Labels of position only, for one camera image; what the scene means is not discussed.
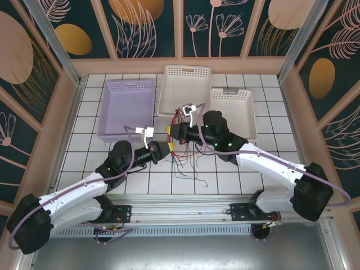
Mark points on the aluminium side rail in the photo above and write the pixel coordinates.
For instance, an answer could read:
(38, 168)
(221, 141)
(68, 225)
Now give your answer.
(298, 135)
(65, 135)

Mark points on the small white plastic basket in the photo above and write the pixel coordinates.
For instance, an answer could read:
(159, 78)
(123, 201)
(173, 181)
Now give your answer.
(239, 109)

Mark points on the purple plastic basket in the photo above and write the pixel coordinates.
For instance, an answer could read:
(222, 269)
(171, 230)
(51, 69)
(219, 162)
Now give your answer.
(126, 107)

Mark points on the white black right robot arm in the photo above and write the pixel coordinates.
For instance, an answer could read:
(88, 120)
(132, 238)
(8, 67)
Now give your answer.
(270, 168)

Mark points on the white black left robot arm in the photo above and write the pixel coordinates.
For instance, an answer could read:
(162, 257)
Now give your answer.
(73, 194)

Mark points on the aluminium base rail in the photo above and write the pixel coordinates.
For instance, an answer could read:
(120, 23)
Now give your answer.
(180, 209)

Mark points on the grey metal base sheet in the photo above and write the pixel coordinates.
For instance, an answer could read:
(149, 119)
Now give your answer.
(180, 253)

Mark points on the large white plastic basket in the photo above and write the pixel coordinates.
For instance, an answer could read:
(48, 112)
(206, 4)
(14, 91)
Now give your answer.
(182, 90)

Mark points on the aluminium frame post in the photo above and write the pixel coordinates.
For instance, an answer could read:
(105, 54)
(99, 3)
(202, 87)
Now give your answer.
(299, 42)
(53, 42)

